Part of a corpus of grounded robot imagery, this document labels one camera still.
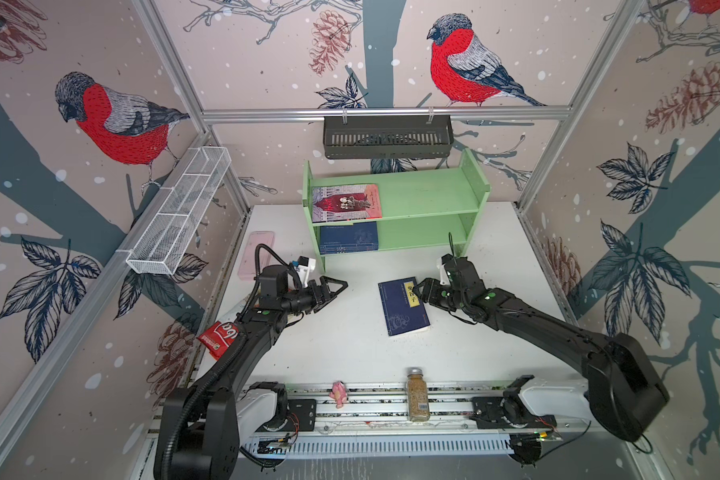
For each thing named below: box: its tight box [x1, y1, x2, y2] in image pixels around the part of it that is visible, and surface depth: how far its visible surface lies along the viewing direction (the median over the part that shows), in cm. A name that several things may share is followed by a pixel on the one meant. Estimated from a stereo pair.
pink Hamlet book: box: [311, 184, 382, 223], surface depth 85 cm
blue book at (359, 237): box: [319, 221, 379, 255], surface depth 93 cm
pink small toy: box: [329, 380, 349, 409], surface depth 77 cm
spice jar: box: [407, 367, 430, 422], surface depth 74 cm
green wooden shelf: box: [302, 148, 491, 275], surface depth 90 cm
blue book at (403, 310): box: [378, 276, 431, 337], surface depth 92 cm
